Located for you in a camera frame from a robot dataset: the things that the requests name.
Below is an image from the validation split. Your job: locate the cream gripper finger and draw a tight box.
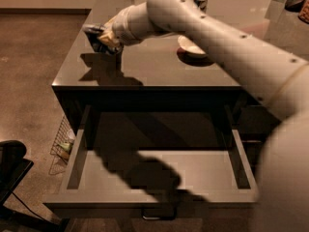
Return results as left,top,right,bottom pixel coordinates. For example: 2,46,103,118
98,30,123,53

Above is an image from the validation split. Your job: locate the blue chip bag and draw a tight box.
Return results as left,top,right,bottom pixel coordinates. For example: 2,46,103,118
82,24,123,55

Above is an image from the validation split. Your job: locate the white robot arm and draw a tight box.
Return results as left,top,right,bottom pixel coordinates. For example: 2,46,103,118
98,0,309,232

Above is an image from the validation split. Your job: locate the open grey top drawer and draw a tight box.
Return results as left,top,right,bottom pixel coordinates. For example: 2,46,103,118
43,106,258,218

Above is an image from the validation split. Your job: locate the grey cabinet counter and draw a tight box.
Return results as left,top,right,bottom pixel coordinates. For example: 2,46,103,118
53,0,275,128

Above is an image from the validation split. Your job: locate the white paper bowl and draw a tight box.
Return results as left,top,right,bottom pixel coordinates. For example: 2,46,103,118
178,36,207,58

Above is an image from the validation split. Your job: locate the silver blue drink can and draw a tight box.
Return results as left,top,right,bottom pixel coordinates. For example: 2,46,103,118
193,0,208,12

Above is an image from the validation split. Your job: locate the black office chair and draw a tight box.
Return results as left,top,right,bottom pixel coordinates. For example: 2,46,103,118
0,140,33,206

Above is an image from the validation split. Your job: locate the dark object on counter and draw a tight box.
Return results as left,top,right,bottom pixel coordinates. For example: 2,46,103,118
285,0,309,24

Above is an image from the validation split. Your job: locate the wire basket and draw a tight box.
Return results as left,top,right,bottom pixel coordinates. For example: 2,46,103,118
49,116,75,175

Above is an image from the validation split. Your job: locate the metal drawer handle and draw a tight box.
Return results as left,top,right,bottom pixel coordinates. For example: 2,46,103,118
141,208,177,220

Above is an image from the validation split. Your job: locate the black cable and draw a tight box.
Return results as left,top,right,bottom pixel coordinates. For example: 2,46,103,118
9,190,62,225

